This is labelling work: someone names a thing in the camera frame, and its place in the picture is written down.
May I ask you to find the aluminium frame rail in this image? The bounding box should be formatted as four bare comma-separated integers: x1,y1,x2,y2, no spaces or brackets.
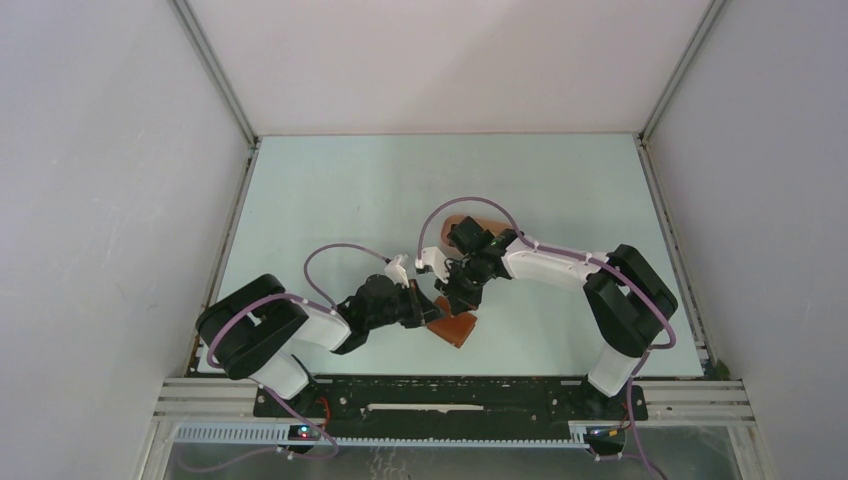
169,0,259,148

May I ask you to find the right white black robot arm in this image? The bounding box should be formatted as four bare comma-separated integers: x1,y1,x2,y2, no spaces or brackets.
415,216,679,418

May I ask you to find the brown leather card holder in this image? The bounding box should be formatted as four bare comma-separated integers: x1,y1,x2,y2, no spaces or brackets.
426,296,477,349

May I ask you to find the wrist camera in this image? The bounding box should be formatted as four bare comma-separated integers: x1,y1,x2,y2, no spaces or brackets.
384,254,410,288
415,247,449,280

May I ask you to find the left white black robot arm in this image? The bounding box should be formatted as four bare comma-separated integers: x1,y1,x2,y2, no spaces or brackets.
195,274,444,417

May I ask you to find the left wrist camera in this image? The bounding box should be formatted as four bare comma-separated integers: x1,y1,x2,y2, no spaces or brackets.
384,254,410,288

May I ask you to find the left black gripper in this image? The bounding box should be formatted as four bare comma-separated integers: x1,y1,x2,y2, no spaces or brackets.
366,279,446,330

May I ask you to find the pink oval tray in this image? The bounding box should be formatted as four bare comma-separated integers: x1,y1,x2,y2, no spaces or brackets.
440,214,512,258

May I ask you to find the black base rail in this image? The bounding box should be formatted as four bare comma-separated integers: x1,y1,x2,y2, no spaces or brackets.
290,375,649,441

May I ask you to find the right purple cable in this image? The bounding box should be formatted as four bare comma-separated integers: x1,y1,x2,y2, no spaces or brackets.
417,196,678,480

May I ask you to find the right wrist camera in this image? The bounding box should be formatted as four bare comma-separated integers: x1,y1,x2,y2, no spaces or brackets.
415,247,449,280

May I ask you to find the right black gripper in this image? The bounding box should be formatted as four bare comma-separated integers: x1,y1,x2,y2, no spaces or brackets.
434,256,488,317

